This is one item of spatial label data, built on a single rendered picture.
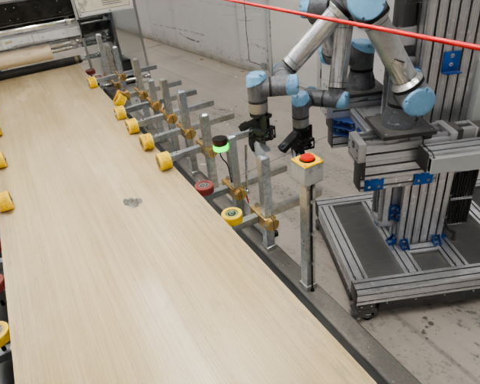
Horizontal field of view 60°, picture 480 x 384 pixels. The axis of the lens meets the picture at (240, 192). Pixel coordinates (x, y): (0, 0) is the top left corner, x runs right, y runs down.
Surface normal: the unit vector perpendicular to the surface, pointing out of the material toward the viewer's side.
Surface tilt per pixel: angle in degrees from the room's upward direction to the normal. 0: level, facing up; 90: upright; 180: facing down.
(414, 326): 0
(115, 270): 0
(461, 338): 0
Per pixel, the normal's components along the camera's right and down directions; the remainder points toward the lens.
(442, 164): 0.10, 0.53
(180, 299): -0.09, -0.84
